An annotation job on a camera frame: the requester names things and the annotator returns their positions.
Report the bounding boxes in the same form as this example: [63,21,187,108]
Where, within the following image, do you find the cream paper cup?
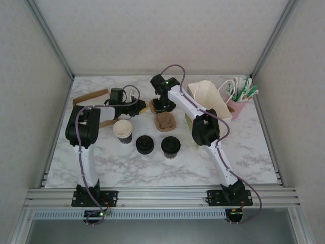
[113,119,133,137]

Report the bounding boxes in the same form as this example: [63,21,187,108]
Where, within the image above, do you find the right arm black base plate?
[207,189,252,207]

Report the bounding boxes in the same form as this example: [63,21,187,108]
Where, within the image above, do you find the aluminium table back rail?
[73,73,252,77]

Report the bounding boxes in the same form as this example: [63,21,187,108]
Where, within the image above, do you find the aluminium frame post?
[249,0,301,79]
[25,0,75,80]

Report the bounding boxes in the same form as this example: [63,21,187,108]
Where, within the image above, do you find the small circuit board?
[84,210,105,219]
[230,208,245,220]

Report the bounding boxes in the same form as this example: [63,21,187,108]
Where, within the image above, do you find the aluminium mounting rail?
[24,187,302,210]

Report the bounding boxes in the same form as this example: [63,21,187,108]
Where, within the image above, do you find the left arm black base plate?
[71,190,119,208]

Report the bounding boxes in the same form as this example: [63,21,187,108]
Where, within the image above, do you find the cream printed paper bag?
[184,79,238,151]

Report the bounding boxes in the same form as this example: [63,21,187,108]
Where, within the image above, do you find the pink stick holder cup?
[225,98,247,120]

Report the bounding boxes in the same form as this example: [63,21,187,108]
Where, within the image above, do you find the black plastic cup lid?
[160,136,181,154]

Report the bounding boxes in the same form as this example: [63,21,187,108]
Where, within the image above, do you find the brown cardboard napkin box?
[72,88,119,129]

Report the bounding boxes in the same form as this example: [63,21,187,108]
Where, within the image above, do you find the grey slotted cable duct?
[32,209,227,220]

